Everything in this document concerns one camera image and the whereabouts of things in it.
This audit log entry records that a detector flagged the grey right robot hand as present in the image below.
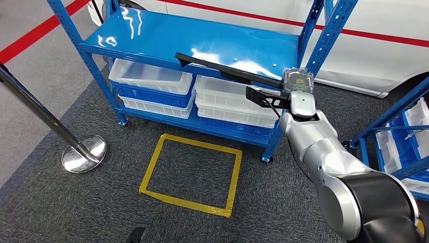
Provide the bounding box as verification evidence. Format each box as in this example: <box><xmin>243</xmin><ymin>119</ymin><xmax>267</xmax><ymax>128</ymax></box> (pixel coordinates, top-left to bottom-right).
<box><xmin>281</xmin><ymin>68</ymin><xmax>315</xmax><ymax>98</ymax></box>

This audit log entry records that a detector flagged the long black plastic part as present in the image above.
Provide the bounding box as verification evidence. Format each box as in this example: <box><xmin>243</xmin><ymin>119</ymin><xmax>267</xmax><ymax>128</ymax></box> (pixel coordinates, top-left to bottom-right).
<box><xmin>175</xmin><ymin>52</ymin><xmax>284</xmax><ymax>90</ymax></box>

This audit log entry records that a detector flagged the blue metal shelf rack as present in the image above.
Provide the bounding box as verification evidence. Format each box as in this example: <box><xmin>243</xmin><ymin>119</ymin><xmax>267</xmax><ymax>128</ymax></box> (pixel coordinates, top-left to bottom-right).
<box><xmin>348</xmin><ymin>75</ymin><xmax>429</xmax><ymax>203</ymax></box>
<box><xmin>46</xmin><ymin>0</ymin><xmax>359</xmax><ymax>164</ymax></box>

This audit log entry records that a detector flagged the white car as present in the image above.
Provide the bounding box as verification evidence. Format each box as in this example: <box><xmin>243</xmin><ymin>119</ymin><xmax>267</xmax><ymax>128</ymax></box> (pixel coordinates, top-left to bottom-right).
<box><xmin>87</xmin><ymin>0</ymin><xmax>429</xmax><ymax>99</ymax></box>

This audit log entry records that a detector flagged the red barrier belt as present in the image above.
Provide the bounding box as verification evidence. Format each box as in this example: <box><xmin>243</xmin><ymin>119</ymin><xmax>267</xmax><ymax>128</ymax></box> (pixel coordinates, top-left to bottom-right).
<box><xmin>157</xmin><ymin>0</ymin><xmax>429</xmax><ymax>48</ymax></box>
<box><xmin>0</xmin><ymin>0</ymin><xmax>90</xmax><ymax>64</ymax></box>

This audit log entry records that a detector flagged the yellow floor tape square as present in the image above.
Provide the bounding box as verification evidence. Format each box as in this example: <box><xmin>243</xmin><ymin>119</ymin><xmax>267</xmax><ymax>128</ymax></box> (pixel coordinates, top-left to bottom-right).
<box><xmin>138</xmin><ymin>133</ymin><xmax>243</xmax><ymax>219</ymax></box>

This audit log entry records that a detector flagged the translucent plastic bin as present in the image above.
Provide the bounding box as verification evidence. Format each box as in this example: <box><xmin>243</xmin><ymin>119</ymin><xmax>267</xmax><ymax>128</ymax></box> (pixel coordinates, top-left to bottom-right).
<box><xmin>108</xmin><ymin>58</ymin><xmax>194</xmax><ymax>96</ymax></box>

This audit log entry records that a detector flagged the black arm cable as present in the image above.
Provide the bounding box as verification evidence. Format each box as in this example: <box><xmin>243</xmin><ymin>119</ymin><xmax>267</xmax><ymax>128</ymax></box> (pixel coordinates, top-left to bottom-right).
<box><xmin>268</xmin><ymin>102</ymin><xmax>317</xmax><ymax>183</ymax></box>

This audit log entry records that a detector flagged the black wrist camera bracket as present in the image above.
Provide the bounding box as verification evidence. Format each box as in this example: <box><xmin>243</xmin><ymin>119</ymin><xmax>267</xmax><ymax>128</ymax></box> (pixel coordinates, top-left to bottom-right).
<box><xmin>245</xmin><ymin>86</ymin><xmax>291</xmax><ymax>110</ymax></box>

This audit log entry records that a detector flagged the black robot bracket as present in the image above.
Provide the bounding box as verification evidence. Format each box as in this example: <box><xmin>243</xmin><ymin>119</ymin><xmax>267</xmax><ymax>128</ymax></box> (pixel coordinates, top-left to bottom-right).
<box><xmin>125</xmin><ymin>227</ymin><xmax>146</xmax><ymax>243</ymax></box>

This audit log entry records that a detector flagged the chrome stanchion post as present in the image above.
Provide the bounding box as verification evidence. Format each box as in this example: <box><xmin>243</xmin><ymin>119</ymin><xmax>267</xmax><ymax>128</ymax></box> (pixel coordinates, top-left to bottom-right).
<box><xmin>0</xmin><ymin>63</ymin><xmax>108</xmax><ymax>174</ymax></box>

